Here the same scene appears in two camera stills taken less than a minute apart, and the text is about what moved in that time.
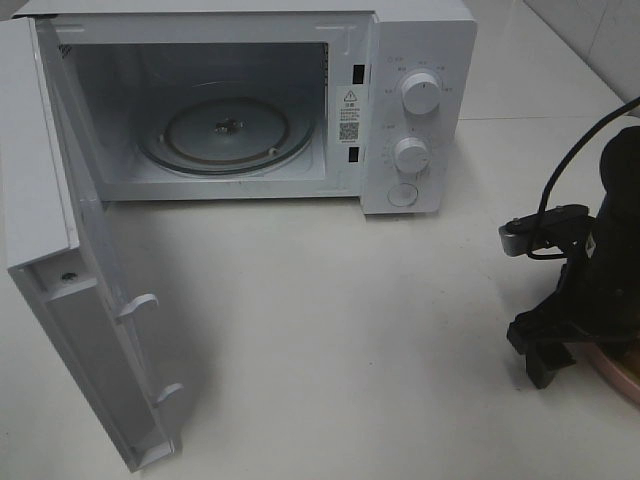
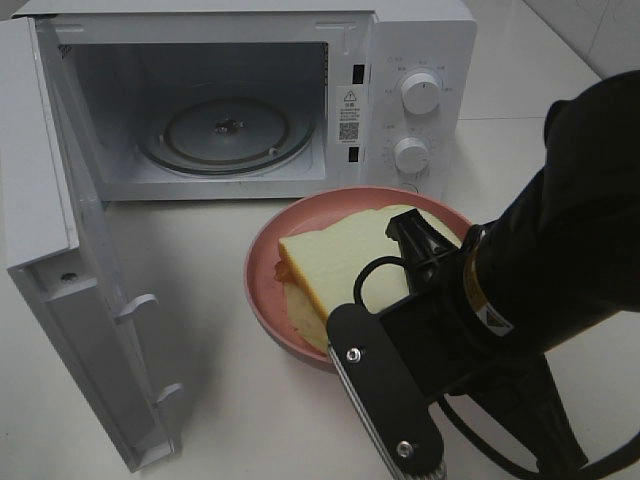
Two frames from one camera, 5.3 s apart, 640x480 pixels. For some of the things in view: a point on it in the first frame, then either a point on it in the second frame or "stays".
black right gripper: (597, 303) to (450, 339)
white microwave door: (59, 244) stays
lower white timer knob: (412, 156) stays
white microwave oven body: (369, 104) stays
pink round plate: (623, 376) to (265, 295)
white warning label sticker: (348, 114) stays
